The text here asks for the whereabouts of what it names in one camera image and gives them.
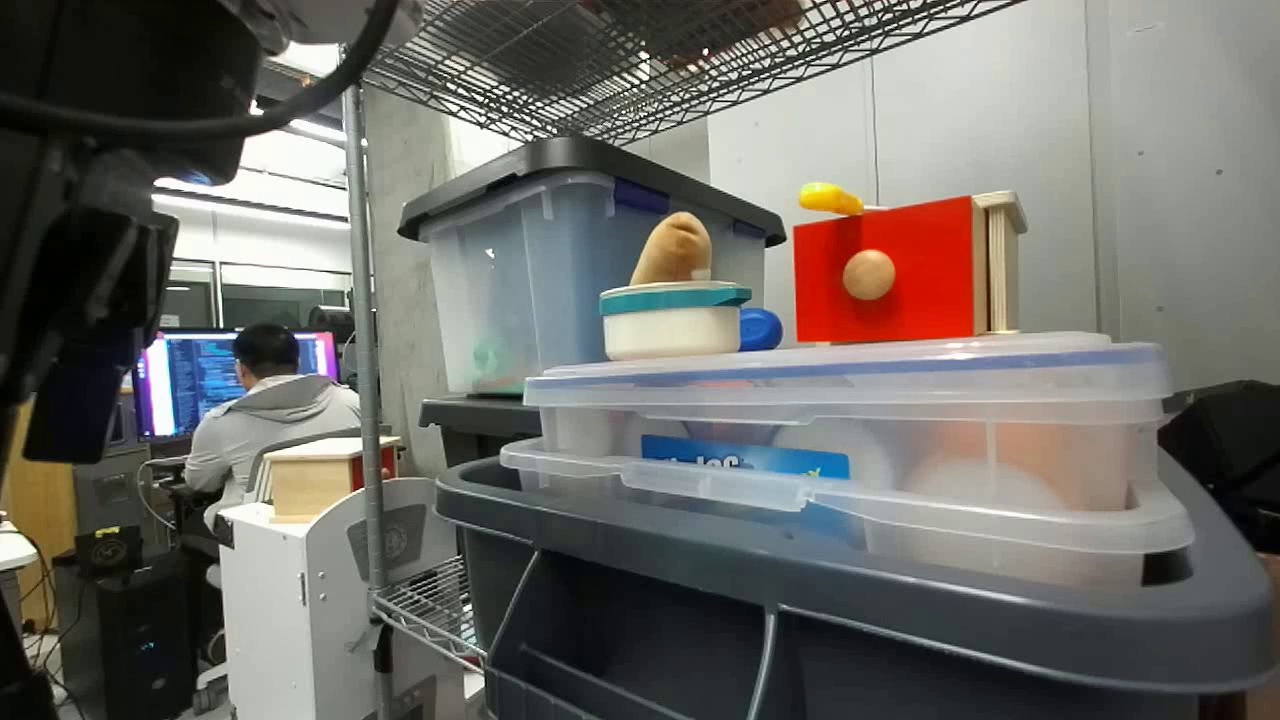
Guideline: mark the tan bread plushy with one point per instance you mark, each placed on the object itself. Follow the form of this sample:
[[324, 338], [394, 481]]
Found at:
[[672, 251]]

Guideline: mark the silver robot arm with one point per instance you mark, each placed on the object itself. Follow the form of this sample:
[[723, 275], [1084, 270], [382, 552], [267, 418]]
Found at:
[[97, 106]]

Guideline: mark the red wooden drawer box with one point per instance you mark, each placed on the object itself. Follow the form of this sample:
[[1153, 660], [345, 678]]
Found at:
[[910, 275]]

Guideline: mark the white bowl with teal rim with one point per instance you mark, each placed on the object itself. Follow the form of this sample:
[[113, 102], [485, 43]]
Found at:
[[676, 317]]

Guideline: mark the blue plastic toy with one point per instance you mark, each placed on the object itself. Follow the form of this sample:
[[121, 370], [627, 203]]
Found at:
[[760, 328]]

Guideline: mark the clear tote with grey lid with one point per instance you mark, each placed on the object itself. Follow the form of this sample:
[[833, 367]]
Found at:
[[526, 245]]

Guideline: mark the yellow banana toy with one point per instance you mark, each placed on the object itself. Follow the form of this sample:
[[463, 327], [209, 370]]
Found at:
[[829, 199]]

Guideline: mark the lower clear food container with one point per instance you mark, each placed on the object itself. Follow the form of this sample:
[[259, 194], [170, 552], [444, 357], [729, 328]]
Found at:
[[949, 515]]

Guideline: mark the small wooden box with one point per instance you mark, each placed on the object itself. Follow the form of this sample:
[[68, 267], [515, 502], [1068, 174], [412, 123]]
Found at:
[[302, 481]]

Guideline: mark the seated person in grey hoodie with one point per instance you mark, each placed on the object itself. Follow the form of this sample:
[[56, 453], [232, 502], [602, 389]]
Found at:
[[276, 407]]

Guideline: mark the clear flat food container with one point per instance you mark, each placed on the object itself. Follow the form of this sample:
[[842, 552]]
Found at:
[[1049, 421]]

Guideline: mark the white cabinet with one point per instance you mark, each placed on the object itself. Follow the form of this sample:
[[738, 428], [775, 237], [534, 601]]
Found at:
[[296, 625]]

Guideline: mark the computer monitor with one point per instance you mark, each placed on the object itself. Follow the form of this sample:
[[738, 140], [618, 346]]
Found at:
[[186, 375]]

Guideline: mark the black bag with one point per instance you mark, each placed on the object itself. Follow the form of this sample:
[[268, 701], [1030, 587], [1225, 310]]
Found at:
[[1231, 440]]

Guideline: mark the wire shelf rack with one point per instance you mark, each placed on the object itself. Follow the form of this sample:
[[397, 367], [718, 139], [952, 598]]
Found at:
[[630, 70]]

